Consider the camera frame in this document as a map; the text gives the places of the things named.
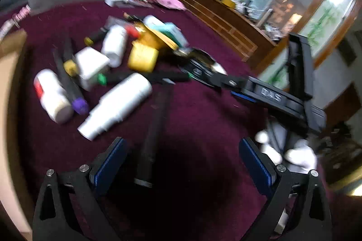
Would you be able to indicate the white bottle red label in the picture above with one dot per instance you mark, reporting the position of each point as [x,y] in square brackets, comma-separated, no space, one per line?
[52,95]

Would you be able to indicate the person's right hand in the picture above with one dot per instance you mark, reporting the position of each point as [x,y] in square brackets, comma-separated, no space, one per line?
[299,157]

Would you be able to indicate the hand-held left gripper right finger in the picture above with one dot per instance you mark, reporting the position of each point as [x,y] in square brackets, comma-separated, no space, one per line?
[257,167]

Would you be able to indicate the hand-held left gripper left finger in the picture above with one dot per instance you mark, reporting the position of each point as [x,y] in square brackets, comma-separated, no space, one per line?
[111,164]

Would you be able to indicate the yellow container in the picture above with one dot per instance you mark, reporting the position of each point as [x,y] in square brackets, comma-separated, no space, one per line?
[142,57]

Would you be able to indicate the cardboard box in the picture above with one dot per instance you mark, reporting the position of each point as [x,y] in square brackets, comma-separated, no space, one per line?
[8,105]

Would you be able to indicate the yellow packet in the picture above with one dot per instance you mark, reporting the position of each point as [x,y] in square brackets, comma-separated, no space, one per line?
[157,40]

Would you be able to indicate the black marker yellow caps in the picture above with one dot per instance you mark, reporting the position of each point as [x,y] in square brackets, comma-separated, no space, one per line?
[133,17]
[94,37]

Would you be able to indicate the large white charger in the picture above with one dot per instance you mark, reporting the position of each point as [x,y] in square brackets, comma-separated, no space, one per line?
[90,67]

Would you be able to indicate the black marker yellow cap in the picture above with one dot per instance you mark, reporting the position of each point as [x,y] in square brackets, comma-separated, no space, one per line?
[68,53]

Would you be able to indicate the black marker purple cap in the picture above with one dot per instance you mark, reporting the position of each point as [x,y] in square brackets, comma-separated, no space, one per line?
[70,87]

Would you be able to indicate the small white charger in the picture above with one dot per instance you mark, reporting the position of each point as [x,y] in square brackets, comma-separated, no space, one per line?
[112,0]

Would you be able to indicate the silver tube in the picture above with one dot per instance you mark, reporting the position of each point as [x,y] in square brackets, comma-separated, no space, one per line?
[138,3]

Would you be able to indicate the black marker silver band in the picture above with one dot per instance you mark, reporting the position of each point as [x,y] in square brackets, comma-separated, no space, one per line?
[154,130]

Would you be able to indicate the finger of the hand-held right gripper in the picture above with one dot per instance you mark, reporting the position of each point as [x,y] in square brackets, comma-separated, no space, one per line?
[268,94]
[301,65]

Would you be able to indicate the white pill bottle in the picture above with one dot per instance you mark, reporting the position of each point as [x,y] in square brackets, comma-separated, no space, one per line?
[114,44]

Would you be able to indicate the long white bottle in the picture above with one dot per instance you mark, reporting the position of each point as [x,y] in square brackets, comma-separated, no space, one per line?
[116,105]

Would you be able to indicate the black marker green cap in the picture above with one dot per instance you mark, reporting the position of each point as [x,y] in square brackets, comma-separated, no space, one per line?
[141,77]

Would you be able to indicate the white tube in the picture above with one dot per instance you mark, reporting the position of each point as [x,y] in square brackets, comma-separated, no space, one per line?
[152,21]

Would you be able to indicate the wooden cabinet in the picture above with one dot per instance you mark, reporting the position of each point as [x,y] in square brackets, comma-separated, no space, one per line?
[220,20]

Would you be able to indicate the teal box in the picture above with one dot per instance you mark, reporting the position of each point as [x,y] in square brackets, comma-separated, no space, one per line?
[174,32]

